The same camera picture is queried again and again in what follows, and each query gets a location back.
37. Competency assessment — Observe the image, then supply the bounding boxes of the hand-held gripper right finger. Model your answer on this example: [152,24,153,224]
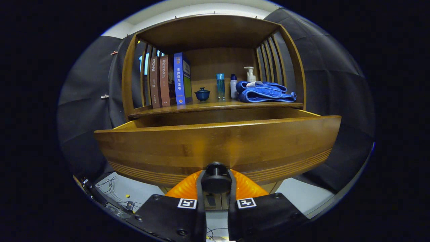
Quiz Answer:
[228,169,309,242]

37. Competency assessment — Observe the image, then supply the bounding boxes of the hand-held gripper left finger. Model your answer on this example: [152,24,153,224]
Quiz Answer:
[126,170,207,242]

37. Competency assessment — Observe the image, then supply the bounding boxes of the wooden countertop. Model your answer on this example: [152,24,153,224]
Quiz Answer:
[128,98,304,119]

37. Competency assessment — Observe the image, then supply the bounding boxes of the dark blue lidded teacup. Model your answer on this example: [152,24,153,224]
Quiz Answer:
[195,87,211,102]

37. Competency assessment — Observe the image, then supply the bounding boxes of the blue folded towel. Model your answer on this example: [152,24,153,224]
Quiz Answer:
[236,81,297,103]

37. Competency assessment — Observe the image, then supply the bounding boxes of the teal clear bottle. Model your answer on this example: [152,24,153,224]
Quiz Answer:
[216,73,225,100]

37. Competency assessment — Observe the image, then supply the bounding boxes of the blue book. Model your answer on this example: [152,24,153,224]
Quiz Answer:
[173,52,193,105]

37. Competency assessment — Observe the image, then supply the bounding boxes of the reddish brown book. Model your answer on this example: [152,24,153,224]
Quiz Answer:
[159,55,176,107]

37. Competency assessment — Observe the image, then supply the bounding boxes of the dark brown book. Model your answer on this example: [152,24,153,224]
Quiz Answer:
[149,56,162,109]

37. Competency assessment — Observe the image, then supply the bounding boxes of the thin black floor cable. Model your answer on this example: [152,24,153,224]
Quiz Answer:
[206,227,229,241]

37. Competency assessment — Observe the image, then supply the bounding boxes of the tangled thin floor cables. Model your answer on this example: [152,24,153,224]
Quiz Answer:
[96,176,145,210]

